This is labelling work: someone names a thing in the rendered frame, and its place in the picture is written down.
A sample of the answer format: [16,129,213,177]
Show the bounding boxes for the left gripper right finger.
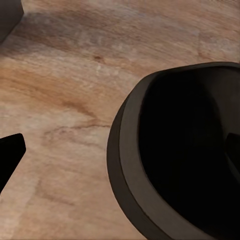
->
[224,133,240,173]

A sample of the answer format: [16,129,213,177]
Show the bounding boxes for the cauldron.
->
[106,61,240,240]

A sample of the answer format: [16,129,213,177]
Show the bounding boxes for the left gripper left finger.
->
[0,133,26,193]

